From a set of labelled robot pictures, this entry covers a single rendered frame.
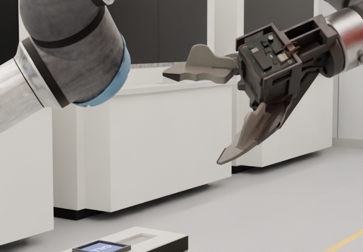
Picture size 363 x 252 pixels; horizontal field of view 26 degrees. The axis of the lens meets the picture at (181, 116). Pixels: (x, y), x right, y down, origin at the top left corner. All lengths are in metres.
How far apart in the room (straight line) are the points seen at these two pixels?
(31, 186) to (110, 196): 0.77
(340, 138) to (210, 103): 3.17
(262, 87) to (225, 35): 6.21
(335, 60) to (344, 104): 8.16
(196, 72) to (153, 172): 4.68
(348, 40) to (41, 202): 3.91
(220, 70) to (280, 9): 6.85
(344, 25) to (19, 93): 0.46
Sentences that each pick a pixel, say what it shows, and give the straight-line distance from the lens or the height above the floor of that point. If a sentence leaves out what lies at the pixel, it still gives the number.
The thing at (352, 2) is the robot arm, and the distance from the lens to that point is 1.06.
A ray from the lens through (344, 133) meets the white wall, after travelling 9.18.
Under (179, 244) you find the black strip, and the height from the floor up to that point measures 0.95.
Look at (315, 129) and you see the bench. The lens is 8.18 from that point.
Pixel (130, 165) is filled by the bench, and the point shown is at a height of 0.36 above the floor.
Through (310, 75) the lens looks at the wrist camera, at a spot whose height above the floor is 1.19.
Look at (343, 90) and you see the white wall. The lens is 9.14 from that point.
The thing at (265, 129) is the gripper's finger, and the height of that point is 1.13.
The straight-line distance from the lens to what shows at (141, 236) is 1.15.
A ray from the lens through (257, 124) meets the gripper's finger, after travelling 0.96.
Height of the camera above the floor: 1.24
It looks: 6 degrees down
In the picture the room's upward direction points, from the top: straight up
